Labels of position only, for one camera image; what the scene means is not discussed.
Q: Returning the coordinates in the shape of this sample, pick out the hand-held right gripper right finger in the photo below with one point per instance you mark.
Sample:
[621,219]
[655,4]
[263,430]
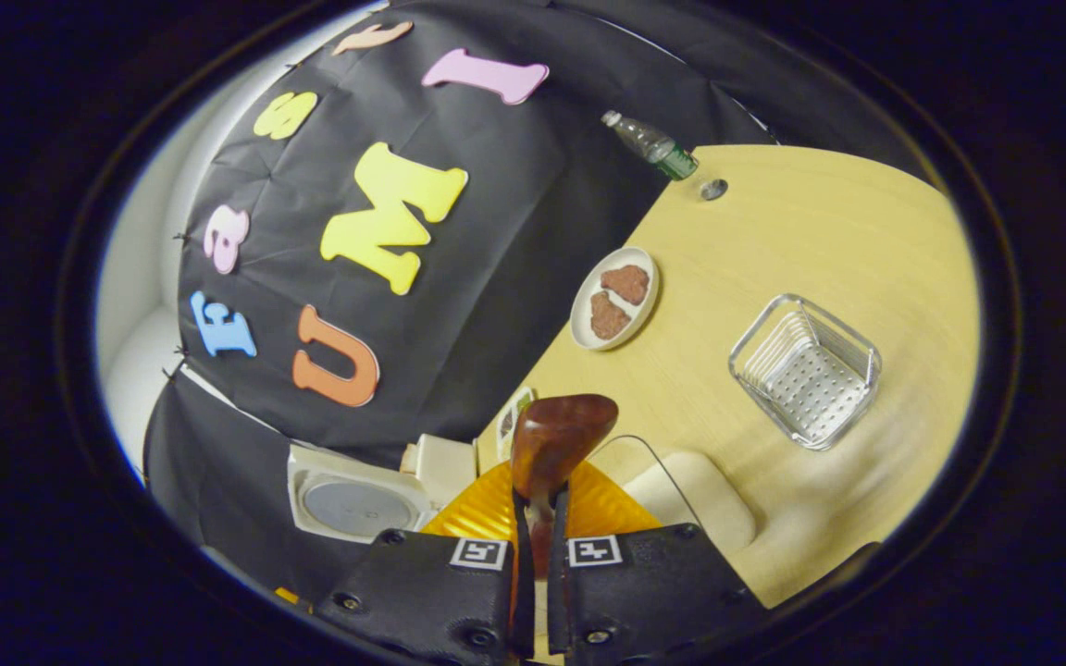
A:
[559,601]

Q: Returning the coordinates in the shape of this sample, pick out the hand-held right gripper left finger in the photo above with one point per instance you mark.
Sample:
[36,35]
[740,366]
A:
[522,610]

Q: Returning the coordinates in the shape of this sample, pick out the brown wooden spoon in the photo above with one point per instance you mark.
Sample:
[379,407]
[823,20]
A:
[556,439]

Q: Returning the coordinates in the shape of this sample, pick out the white toaster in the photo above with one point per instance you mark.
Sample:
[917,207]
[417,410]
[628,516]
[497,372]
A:
[445,467]

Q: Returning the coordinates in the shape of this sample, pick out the white divided grain tray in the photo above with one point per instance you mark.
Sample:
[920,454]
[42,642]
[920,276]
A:
[507,421]

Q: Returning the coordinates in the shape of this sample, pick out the white round plate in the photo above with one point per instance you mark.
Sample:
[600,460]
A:
[584,333]

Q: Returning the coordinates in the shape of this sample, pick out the brown meat piece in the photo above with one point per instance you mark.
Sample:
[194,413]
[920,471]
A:
[609,316]
[625,282]

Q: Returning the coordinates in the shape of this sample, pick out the small bottle cap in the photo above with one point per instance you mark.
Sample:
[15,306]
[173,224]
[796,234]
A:
[713,190]

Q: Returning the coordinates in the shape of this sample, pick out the clear plastic water bottle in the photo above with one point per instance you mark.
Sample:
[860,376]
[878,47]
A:
[653,146]

